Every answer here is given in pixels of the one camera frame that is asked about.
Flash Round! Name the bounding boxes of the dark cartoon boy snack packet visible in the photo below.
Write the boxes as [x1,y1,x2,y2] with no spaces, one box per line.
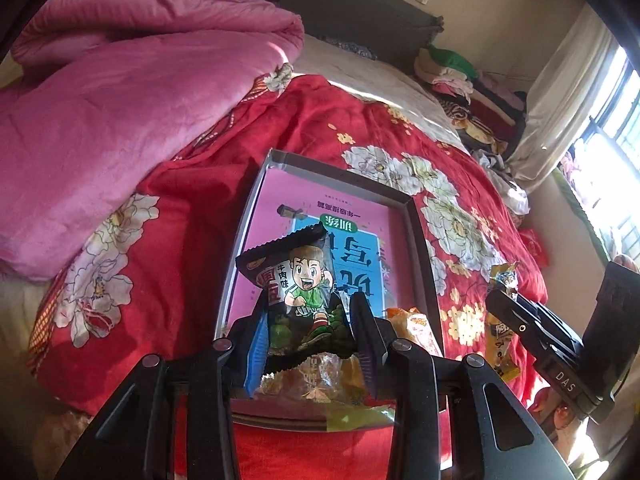
[234,221,359,377]

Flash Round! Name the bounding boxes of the orange snack packet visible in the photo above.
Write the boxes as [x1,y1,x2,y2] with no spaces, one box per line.
[384,306,444,359]

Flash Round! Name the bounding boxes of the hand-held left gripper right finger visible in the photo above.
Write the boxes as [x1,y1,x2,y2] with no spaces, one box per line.
[347,291,576,480]

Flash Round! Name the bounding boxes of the green and yellow snack packet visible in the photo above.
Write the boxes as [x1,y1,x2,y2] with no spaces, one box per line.
[324,404,397,434]

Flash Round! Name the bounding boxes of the grey box tray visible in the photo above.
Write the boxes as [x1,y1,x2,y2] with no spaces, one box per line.
[214,147,447,434]

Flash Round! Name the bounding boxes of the green sill mat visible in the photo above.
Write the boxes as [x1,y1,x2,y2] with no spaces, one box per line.
[549,166,612,262]

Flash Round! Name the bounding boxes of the red floral blanket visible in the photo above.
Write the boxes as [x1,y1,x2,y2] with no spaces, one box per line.
[27,74,549,480]

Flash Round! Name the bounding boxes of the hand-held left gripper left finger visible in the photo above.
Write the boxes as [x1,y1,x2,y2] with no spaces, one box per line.
[55,305,268,480]

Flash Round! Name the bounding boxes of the person's right hand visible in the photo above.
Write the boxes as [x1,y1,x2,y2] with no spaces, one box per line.
[540,254,640,441]

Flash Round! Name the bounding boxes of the grey headboard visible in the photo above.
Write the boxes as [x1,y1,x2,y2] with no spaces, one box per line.
[181,0,446,74]

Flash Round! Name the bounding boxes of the barred window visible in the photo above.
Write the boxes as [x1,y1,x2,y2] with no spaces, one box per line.
[564,44,640,262]

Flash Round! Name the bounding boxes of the pink and blue book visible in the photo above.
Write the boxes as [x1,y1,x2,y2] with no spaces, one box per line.
[230,167,407,331]

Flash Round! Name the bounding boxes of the pile of folded clothes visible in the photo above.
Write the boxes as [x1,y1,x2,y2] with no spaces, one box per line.
[413,44,529,154]

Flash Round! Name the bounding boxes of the yellow cartoon snack packet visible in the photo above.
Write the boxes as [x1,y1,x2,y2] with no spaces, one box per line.
[486,261,524,384]

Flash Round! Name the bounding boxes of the cream curtain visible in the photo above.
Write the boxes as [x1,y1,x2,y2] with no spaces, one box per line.
[506,4,622,192]

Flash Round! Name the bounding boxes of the white crumpled cloth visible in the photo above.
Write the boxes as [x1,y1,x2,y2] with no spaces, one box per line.
[474,149,532,217]

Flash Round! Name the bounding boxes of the clear yellow cake packet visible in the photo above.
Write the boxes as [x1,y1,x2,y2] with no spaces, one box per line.
[257,357,323,403]

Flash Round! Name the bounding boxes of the dark patterned pillow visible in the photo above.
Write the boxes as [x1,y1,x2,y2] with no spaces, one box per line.
[319,34,379,62]

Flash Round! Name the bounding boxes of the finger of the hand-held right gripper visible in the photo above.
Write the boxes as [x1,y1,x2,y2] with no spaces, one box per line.
[485,287,584,352]
[517,331,552,370]

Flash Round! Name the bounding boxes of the pink quilt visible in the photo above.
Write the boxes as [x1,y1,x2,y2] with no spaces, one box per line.
[0,0,307,282]

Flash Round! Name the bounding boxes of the red plastic bag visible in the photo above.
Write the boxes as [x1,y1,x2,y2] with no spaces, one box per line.
[516,226,552,267]

